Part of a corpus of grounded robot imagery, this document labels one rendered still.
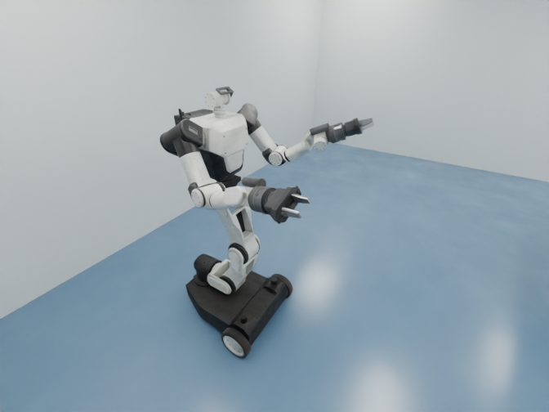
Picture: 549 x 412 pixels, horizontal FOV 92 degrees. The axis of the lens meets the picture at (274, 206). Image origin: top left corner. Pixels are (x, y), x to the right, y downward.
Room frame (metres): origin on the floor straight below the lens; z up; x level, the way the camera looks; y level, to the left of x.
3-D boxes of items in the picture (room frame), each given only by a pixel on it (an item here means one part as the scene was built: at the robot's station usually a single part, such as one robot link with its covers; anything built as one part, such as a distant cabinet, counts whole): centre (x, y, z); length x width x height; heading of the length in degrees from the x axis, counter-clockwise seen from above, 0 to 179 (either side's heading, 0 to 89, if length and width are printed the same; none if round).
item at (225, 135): (1.32, 0.31, 1.23); 0.34 x 0.30 x 0.36; 149
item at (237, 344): (0.95, 0.23, 0.10); 0.20 x 0.05 x 0.20; 59
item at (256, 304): (1.30, 0.29, 0.19); 0.64 x 0.52 x 0.33; 59
